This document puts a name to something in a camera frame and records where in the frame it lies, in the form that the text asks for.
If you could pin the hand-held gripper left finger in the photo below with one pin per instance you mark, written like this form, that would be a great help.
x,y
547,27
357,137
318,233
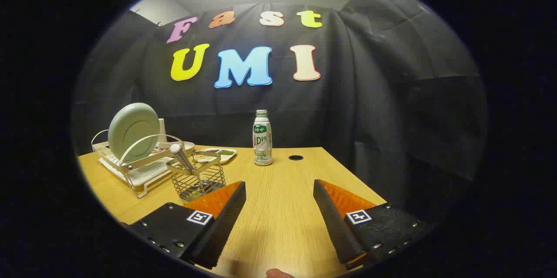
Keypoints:
x,y
226,221

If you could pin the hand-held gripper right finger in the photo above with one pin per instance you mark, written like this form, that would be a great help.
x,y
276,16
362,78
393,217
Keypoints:
x,y
333,221

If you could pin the pale green plate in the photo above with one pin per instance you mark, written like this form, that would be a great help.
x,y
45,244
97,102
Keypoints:
x,y
130,132

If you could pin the white divided tray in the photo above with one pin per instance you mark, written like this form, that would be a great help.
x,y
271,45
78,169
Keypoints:
x,y
226,158

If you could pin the pile of yellow soybeans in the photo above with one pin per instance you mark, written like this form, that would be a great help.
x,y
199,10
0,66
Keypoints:
x,y
200,157

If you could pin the black table grommet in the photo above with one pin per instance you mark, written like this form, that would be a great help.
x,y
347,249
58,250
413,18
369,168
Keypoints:
x,y
296,157

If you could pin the white drink bottle green label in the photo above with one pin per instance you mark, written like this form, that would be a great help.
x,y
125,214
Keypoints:
x,y
263,138

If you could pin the white plastic drip tray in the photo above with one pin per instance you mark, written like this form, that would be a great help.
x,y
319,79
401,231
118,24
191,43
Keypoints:
x,y
143,178

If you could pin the black backdrop cloth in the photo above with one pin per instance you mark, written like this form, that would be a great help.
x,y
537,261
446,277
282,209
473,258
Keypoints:
x,y
370,95

